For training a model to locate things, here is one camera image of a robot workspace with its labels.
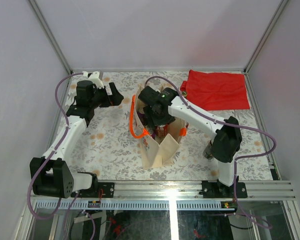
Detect aluminium front rail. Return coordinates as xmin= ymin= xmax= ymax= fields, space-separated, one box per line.
xmin=27 ymin=179 xmax=297 ymax=201

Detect beige canvas bag orange handles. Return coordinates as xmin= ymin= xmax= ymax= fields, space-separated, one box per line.
xmin=129 ymin=85 xmax=188 ymax=170

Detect black energy drink can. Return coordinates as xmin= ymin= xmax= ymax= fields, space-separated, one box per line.
xmin=203 ymin=141 xmax=214 ymax=160

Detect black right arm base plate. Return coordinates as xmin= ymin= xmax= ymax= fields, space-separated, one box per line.
xmin=199 ymin=180 xmax=248 ymax=199

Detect green glass bottle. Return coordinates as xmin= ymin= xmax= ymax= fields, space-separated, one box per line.
xmin=181 ymin=91 xmax=188 ymax=98

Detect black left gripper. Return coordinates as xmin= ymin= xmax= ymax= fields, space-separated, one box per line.
xmin=89 ymin=82 xmax=124 ymax=110

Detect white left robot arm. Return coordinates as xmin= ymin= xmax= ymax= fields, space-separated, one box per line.
xmin=29 ymin=80 xmax=124 ymax=199

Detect red cola can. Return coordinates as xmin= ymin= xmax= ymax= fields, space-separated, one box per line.
xmin=155 ymin=124 xmax=169 ymax=139

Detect red cloth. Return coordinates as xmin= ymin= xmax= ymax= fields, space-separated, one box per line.
xmin=180 ymin=70 xmax=250 ymax=111

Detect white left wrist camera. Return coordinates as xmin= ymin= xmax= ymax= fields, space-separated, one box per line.
xmin=82 ymin=71 xmax=104 ymax=89

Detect purple soda can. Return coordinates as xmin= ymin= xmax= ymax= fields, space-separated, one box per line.
xmin=137 ymin=107 xmax=147 ymax=126

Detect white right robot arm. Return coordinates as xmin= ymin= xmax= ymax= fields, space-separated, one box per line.
xmin=137 ymin=86 xmax=242 ymax=198

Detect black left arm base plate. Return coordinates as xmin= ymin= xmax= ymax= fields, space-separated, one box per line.
xmin=78 ymin=182 xmax=115 ymax=199

